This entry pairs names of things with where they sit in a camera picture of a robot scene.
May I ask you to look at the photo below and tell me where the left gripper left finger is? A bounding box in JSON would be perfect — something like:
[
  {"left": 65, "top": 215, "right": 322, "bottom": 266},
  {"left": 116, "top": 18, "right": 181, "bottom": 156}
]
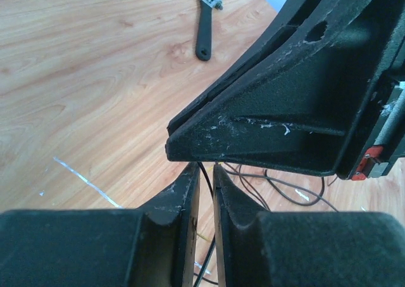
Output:
[{"left": 1, "top": 162, "right": 200, "bottom": 286}]

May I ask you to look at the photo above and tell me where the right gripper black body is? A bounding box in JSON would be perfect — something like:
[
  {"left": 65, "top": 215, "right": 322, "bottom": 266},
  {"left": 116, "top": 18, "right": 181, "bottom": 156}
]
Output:
[{"left": 336, "top": 14, "right": 404, "bottom": 180}]

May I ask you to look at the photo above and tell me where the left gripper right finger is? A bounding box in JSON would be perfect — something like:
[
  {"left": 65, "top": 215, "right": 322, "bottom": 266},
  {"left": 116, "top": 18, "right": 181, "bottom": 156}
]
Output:
[{"left": 213, "top": 165, "right": 404, "bottom": 286}]

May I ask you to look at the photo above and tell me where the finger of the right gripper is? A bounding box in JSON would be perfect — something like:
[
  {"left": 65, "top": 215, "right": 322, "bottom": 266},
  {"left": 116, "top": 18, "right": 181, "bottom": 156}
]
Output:
[{"left": 165, "top": 0, "right": 404, "bottom": 176}]

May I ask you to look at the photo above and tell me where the black wire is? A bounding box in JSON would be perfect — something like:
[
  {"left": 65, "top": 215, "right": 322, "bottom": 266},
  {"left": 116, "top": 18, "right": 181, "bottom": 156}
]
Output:
[
  {"left": 192, "top": 236, "right": 219, "bottom": 287},
  {"left": 221, "top": 163, "right": 339, "bottom": 213}
]

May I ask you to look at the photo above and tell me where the black zip tie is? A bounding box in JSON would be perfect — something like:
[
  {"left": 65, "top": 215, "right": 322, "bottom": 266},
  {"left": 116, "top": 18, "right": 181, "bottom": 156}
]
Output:
[{"left": 197, "top": 162, "right": 214, "bottom": 200}]

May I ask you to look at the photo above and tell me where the black adjustable wrench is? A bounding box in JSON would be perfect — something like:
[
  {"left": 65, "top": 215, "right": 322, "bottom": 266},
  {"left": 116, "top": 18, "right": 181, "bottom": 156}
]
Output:
[{"left": 196, "top": 0, "right": 223, "bottom": 61}]

